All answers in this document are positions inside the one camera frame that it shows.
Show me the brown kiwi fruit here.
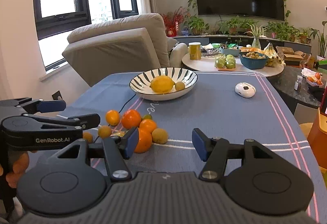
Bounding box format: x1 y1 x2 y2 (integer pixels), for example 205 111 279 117
175 82 186 91

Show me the large yellow lemon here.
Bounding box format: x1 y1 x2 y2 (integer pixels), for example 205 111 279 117
150 75 175 94

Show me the left hand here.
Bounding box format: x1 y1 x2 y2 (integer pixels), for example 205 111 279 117
5 152 29 189

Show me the small orange mandarin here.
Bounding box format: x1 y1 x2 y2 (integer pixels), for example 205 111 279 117
105 110 120 126

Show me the large orange front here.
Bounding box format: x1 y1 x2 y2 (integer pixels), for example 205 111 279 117
134 128 152 154

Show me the small orange middle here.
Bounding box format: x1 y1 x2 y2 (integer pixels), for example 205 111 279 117
139 119 157 134

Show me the small kiwi behind oranges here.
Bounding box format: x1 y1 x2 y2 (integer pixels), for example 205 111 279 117
152 128 168 144

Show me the blue striped tablecloth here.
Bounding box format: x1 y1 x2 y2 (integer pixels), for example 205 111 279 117
63 72 326 223

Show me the striped ceramic bowl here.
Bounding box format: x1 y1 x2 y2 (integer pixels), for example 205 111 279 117
129 67 198 101

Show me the white round device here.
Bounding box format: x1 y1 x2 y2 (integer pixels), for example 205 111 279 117
234 82 256 98

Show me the round white coffee table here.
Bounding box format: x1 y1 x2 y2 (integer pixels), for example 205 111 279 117
182 54 284 77

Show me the green apples pack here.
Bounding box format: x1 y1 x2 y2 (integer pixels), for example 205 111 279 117
215 54 236 71

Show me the beige recliner sofa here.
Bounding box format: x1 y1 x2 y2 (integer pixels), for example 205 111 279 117
62 13 188 87

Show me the blue bowl of fruit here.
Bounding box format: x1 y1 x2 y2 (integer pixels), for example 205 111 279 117
239 52 268 70

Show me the yellow canister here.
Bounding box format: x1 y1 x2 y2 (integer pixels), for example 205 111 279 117
188 42 202 61

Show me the banana bunch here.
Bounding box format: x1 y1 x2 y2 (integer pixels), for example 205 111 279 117
263 43 282 67

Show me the red smartphone on stand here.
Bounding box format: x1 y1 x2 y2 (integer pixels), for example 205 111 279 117
319 88 327 116

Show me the white bowl of tomatoes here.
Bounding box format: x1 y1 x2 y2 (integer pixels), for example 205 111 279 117
306 73 324 88

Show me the glass vase with plant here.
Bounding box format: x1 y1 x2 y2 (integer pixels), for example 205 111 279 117
247 23 266 49

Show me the black wall socket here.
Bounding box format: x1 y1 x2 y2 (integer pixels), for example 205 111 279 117
52 90 63 100

